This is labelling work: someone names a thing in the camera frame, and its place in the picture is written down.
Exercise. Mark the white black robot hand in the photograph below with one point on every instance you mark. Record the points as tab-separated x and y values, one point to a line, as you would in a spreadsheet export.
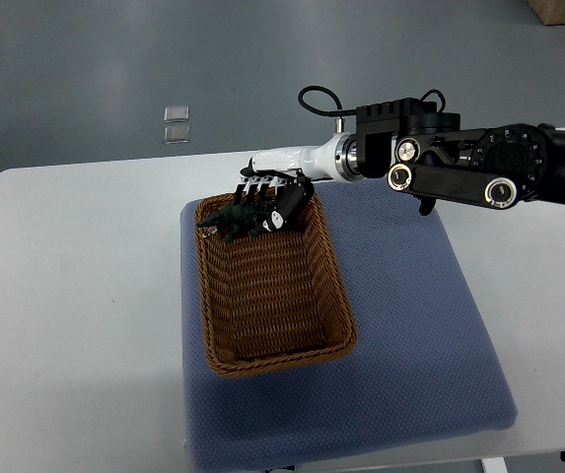
291	172

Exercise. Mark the dark toy crocodile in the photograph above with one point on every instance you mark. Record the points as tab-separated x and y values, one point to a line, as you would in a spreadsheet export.
234	220

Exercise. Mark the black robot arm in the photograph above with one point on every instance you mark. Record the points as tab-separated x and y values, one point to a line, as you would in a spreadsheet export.
421	150

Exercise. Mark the brown wicker basket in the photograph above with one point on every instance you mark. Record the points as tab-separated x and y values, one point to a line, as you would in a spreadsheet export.
272	302

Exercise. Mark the lower metal floor plate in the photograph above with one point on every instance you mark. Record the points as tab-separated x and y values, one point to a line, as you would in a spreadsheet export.
176	133

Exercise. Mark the metal floor plate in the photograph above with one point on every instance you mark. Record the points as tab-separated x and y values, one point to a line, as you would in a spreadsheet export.
176	113
176	133

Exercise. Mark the upper metal floor plate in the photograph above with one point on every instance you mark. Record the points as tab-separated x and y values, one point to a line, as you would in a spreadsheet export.
176	113

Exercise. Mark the blue-grey fabric mat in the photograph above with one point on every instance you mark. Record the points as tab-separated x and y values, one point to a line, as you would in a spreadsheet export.
423	367

